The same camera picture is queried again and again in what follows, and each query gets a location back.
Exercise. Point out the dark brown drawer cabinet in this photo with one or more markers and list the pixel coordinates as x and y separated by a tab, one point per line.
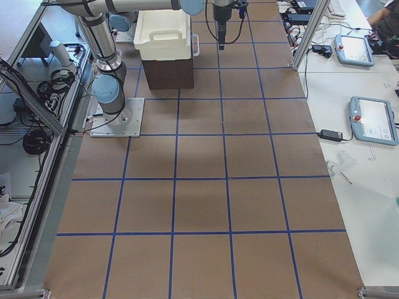
169	74

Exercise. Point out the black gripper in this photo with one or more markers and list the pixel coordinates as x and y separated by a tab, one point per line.
221	12

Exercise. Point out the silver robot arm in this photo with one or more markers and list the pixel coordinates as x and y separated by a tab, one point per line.
91	16

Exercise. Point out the far teach pendant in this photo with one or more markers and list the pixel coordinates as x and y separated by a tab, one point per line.
352	50

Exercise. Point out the teach pendant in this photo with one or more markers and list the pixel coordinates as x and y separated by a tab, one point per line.
352	50
372	120

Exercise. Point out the white plastic tray bin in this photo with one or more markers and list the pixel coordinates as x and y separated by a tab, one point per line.
163	35

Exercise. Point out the wooden drawer with white handle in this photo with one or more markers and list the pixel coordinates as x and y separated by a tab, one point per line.
195	45

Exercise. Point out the clear plastic part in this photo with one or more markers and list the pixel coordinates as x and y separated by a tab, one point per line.
344	161

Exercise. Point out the aluminium frame post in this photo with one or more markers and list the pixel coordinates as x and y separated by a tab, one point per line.
310	30

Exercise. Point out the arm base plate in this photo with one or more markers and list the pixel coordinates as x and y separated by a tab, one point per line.
128	123

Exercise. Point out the near teach pendant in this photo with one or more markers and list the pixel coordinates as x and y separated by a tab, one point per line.
372	120

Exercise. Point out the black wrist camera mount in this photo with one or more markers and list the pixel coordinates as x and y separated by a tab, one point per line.
242	7

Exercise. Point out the black power adapter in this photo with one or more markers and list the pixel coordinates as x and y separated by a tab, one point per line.
330	135

